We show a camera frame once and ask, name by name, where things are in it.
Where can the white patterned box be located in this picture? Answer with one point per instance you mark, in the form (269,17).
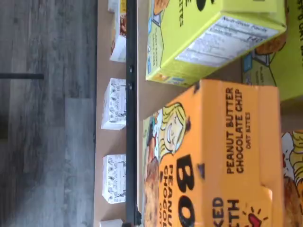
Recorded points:
(113,104)
(114,178)
(111,223)

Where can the orange Bobo's peanut butter box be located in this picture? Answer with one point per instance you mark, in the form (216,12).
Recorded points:
(293,179)
(213,146)

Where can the yellow white granola box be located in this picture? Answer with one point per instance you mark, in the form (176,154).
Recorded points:
(118,47)

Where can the green Bobo's apple pie box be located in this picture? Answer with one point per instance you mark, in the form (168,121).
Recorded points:
(189,42)
(286,71)

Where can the black flat bar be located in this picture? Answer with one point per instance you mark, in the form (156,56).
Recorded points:
(21,76)

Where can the black shelf rail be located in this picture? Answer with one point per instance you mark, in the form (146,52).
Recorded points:
(131,118)

